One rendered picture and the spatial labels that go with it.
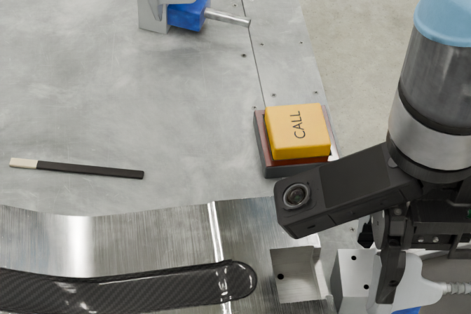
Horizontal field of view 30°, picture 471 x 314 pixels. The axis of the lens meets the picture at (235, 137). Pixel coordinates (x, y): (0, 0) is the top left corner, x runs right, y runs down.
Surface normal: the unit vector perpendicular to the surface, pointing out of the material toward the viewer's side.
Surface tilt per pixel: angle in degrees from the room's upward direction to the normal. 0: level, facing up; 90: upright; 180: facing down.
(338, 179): 30
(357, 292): 0
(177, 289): 3
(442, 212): 0
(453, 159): 91
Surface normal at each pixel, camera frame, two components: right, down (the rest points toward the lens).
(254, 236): 0.05, -0.64
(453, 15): -0.69, 0.51
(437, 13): -0.89, 0.30
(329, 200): -0.46, -0.54
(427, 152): -0.45, 0.67
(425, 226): 0.02, 0.77
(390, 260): 0.04, 0.33
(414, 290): 0.04, 0.57
